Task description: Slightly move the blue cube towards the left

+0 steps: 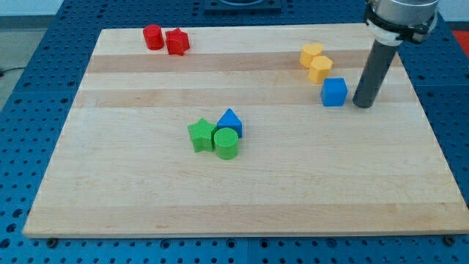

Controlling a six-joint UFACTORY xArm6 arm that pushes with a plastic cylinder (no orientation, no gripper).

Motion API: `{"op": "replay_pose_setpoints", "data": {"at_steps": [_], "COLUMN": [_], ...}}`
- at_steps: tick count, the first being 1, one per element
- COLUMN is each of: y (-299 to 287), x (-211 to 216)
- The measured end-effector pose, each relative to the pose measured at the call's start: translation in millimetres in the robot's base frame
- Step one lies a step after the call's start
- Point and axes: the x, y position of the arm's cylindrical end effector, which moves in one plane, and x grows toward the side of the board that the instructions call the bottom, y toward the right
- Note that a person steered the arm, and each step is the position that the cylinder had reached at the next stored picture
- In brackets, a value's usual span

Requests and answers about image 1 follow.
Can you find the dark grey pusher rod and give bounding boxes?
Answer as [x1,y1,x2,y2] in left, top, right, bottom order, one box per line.
[352,40,399,109]

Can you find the blue cube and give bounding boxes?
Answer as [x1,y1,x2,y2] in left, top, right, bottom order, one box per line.
[320,78,347,107]

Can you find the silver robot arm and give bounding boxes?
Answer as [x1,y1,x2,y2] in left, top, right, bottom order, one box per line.
[352,0,439,109]

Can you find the yellow hexagon block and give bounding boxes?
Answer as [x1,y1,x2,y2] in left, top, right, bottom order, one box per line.
[308,56,333,84]

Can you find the yellow heart block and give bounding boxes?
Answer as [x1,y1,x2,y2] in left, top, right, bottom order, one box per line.
[299,43,323,68]

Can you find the blue triangle block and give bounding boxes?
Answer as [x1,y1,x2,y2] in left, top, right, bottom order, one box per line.
[217,109,243,138]

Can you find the green cylinder block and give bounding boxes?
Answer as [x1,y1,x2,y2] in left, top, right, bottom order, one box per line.
[214,128,239,160]

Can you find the light wooden board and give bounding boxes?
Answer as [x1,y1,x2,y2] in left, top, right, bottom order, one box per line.
[23,23,468,238]

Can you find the green star block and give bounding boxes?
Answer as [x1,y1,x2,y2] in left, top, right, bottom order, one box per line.
[188,118,217,153]

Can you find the red star block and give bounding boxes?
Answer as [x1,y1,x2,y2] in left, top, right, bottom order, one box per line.
[165,28,191,56]

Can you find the red cylinder block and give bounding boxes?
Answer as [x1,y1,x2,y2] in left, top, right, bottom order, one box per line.
[142,24,165,51]

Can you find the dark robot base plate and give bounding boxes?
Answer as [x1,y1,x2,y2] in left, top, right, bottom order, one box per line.
[204,0,282,12]

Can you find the black cable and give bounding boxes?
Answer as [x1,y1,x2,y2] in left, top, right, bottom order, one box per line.
[0,66,26,78]

